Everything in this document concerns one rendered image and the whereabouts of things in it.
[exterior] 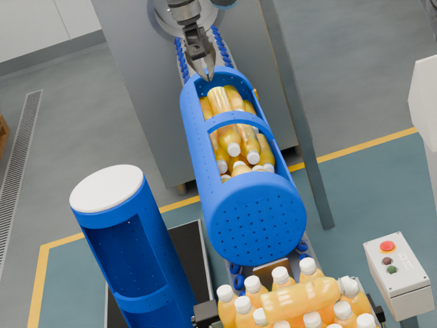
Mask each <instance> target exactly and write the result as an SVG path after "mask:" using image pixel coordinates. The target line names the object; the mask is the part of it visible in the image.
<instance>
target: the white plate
mask: <svg viewBox="0 0 437 328"><path fill-rule="evenodd" d="M143 179H144V176H143V173H142V171H141V170H140V169H139V168H138V167H136V166H132V165H115V166H112V167H107V168H105V169H102V170H100V171H98V172H95V173H94V174H91V175H90V176H88V177H86V178H85V179H84V180H83V181H81V182H80V183H79V184H78V185H77V186H76V187H75V189H74V190H73V191H72V193H71V195H70V205H71V207H72V208H73V209H74V210H76V211H78V212H83V213H94V212H101V211H104V210H108V209H110V208H113V207H115V206H117V205H119V204H121V203H123V202H124V201H126V200H127V199H129V198H130V197H131V196H132V195H134V194H135V193H136V192H137V190H138V189H139V188H140V186H141V185H142V182H143Z"/></svg>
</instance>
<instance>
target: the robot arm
mask: <svg viewBox="0 0 437 328"><path fill-rule="evenodd" d="M166 1H167V4H168V7H169V9H168V10H167V11H168V12H170V13H171V16H172V19H173V20H175V21H177V23H178V25H184V26H185V27H184V28H182V30H183V33H182V37H183V41H184V47H186V51H184V54H185V57H186V60H187V62H188V64H189V66H190V67H191V68H192V69H193V70H194V71H195V72H196V73H197V74H198V75H199V76H200V77H201V78H202V79H204V80H206V81H207V82H210V81H211V80H212V78H213V75H214V71H215V62H216V51H215V48H214V46H213V43H212V42H209V40H208V39H209V37H208V36H207V35H206V32H205V29H204V26H201V27H198V25H197V23H196V21H197V20H199V19H200V13H201V11H202V8H201V5H200V2H199V0H166ZM210 1H211V4H212V5H213V6H214V7H216V8H218V9H221V10H226V9H229V8H232V7H234V6H235V5H236V4H237V2H238V0H210ZM420 3H421V6H422V7H423V10H424V12H425V15H426V17H427V19H428V21H429V24H430V27H431V29H432V32H433V34H434V37H435V39H436V41H437V0H420ZM201 58H204V62H205V63H206V64H207V71H208V76H207V74H206V73H205V70H204V68H203V67H202V61H201ZM208 77H209V78H208Z"/></svg>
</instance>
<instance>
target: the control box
mask: <svg viewBox="0 0 437 328"><path fill-rule="evenodd" d="M383 241H392V242H394V244H395V246H394V248H393V249H392V250H389V251H383V250H382V249H380V244H381V243H382V242H383ZM363 245H364V249H365V254H366V257H367V262H368V265H369V270H370V273H371V275H372V277H373V279H374V280H375V282H376V284H377V286H378V289H379V290H380V292H381V294H382V296H383V298H384V300H385V302H386V304H387V306H388V308H389V310H390V312H391V314H392V316H393V318H394V320H395V321H396V322H398V321H401V320H405V319H407V318H411V317H413V316H417V315H420V314H423V313H426V312H429V311H432V310H434V309H435V306H434V300H433V296H432V290H431V287H430V280H429V278H428V276H427V274H426V273H425V271H424V269H423V268H422V267H421V264H420V263H419V261H418V260H417V258H416V256H415V255H414V253H413V252H412V250H411V248H410V247H409V245H408V244H407V242H406V240H405V239H404V237H403V235H402V234H401V232H396V233H394V234H390V235H388V236H384V237H382V238H378V239H374V240H372V241H368V242H366V243H364V244H363ZM403 255H404V256H403ZM385 257H390V258H391V263H390V264H383V262H382V260H383V258H385ZM402 257H404V258H402ZM403 260H405V261H403ZM406 262H407V263H406ZM405 264H406V265H405ZM389 266H395V267H396V268H397V271H396V272H395V273H388V271H387V268H388V267H389ZM408 266H409V268H407V267H408ZM410 266H411V268H410Z"/></svg>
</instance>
